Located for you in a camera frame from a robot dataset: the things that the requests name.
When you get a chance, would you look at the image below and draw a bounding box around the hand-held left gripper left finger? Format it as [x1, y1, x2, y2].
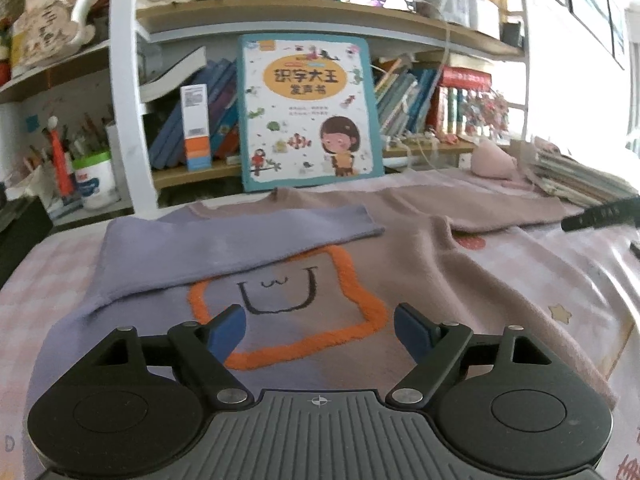
[90, 305, 253, 410]

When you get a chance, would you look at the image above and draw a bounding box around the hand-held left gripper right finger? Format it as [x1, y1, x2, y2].
[386, 304, 548, 410]

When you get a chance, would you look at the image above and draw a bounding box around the lilac and taupe knit sweater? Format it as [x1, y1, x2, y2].
[27, 186, 621, 411]

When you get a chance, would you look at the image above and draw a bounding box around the stack of picture books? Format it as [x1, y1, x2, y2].
[527, 136, 638, 207]

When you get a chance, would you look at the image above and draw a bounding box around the pink plush toy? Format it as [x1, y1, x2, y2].
[471, 141, 518, 181]

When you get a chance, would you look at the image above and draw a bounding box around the pink flower decoration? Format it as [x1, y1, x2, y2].
[457, 89, 510, 141]

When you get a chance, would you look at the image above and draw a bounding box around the red boxed book set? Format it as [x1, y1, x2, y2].
[435, 66, 493, 133]

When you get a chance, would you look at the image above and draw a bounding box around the white pen can green lid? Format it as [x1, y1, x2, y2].
[71, 151, 121, 211]

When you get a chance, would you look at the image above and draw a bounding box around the white and orange carton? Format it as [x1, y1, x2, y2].
[180, 83, 213, 171]

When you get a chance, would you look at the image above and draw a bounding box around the row of thin colourful books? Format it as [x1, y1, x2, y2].
[372, 57, 443, 136]

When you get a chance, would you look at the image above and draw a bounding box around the white storage box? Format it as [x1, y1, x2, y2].
[467, 0, 501, 41]

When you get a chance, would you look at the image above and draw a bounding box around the red tassel ornament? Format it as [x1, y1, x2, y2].
[46, 116, 76, 201]

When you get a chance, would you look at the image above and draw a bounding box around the teal illustrated children's book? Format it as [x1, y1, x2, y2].
[237, 34, 386, 193]

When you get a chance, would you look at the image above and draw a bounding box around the bundle of pencils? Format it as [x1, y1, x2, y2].
[25, 112, 113, 161]

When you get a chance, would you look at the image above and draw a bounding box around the white wooden bookshelf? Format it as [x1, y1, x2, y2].
[0, 0, 531, 221]

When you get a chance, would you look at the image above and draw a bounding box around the white cable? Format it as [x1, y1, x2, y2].
[410, 2, 453, 171]

